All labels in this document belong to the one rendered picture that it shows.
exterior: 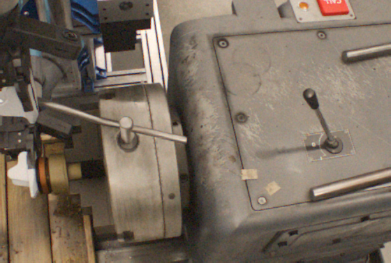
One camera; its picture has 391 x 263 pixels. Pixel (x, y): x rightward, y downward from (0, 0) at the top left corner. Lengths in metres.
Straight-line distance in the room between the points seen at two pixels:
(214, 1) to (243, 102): 1.83
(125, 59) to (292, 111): 1.37
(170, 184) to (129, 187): 0.07
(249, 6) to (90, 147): 0.42
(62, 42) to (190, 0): 2.02
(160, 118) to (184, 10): 1.78
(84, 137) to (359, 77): 0.54
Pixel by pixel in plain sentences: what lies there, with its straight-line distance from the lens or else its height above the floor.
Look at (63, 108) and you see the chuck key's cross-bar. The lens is 0.83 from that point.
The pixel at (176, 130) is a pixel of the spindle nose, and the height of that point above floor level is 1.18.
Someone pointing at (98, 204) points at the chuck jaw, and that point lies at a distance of 0.99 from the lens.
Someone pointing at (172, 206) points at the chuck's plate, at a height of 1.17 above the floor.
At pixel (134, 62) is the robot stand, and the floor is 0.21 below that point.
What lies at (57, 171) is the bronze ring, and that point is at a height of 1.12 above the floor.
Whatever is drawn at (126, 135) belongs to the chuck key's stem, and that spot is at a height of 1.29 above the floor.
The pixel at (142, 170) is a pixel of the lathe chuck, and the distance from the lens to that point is 0.89.
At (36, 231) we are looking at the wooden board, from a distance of 1.23.
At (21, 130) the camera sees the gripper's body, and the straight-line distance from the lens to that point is 1.07.
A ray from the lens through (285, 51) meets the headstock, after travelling 1.00.
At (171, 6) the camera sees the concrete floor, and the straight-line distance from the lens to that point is 2.67.
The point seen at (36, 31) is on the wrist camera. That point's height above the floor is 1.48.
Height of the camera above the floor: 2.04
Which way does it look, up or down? 62 degrees down
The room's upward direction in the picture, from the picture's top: 9 degrees clockwise
